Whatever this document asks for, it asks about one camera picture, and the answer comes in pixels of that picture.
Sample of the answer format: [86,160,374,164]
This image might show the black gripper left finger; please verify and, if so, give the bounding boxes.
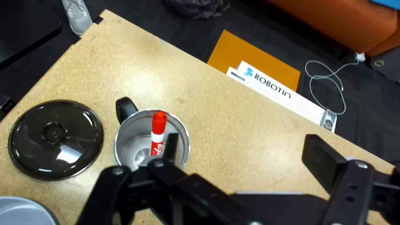
[164,133,179,163]

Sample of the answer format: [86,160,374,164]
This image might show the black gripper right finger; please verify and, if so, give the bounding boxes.
[301,134,347,197]

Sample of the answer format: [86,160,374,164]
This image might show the red and white marker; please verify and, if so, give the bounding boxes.
[150,112,167,157]

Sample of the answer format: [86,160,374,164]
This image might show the teal metal mug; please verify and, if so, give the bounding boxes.
[114,98,190,170]

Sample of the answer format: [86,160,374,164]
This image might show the white Robotiq box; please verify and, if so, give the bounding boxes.
[226,62,337,133]

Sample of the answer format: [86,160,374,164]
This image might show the black pot lid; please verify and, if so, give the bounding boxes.
[7,100,104,182]

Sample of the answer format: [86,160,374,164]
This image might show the grey cooking pot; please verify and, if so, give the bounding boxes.
[0,197,59,225]

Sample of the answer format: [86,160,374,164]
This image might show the white cable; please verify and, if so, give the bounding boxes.
[304,52,367,118]

